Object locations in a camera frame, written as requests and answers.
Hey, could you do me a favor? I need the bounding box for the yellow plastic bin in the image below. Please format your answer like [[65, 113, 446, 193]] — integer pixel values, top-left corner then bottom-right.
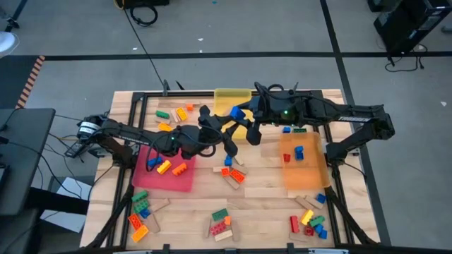
[[213, 87, 254, 140]]

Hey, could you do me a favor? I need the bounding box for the large red stud block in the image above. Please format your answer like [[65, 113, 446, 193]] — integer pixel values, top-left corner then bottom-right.
[[210, 222, 229, 236]]

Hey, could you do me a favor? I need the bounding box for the black aluminium table frame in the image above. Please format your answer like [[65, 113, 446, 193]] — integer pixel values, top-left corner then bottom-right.
[[84, 90, 381, 253]]

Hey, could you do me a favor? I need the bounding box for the long black floor cable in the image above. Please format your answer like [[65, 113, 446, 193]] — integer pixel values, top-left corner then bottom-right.
[[121, 0, 167, 89]]

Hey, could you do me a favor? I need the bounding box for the orange black hazard strip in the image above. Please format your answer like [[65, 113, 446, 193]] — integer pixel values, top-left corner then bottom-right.
[[16, 54, 47, 109]]

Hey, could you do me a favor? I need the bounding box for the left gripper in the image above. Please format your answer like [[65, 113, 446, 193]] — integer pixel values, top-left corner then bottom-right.
[[192, 125, 238, 159]]

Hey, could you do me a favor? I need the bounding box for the black tripod leg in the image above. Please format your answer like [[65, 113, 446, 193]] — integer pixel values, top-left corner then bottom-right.
[[5, 0, 29, 32]]

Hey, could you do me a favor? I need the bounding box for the coiled black cable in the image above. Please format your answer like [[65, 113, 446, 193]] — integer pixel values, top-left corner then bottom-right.
[[129, 5, 159, 28]]

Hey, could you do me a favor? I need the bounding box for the tangled black cable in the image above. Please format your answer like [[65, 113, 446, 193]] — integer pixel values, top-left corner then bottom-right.
[[383, 44, 429, 73]]

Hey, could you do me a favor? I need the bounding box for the black equipment case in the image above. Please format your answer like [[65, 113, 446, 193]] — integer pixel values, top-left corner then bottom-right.
[[114, 0, 170, 10]]

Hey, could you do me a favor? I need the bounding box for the white paper sheet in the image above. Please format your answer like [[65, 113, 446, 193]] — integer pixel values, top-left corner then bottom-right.
[[40, 176, 93, 234]]

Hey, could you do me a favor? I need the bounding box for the black desk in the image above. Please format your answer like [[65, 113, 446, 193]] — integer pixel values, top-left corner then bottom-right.
[[0, 107, 57, 217]]

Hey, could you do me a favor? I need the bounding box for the long orange block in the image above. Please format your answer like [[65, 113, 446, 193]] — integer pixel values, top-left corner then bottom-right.
[[172, 162, 189, 177], [128, 212, 143, 231]]

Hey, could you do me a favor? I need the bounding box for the orange plastic bin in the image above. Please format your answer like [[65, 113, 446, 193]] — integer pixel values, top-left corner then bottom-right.
[[280, 132, 332, 191]]

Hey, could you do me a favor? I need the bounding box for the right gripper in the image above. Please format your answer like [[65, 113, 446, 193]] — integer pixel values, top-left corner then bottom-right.
[[225, 92, 282, 131]]

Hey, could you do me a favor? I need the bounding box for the pink plastic bin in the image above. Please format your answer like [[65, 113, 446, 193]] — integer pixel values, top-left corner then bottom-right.
[[132, 145, 197, 193]]

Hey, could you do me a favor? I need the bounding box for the black computer cabinet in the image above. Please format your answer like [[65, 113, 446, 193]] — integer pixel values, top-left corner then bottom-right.
[[367, 0, 452, 56]]

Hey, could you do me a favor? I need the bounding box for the black power adapter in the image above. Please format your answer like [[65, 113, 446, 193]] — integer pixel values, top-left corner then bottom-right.
[[64, 140, 89, 159]]

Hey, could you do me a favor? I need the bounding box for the orange six-stud block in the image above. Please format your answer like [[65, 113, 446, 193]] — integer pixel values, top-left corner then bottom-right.
[[230, 168, 246, 184]]

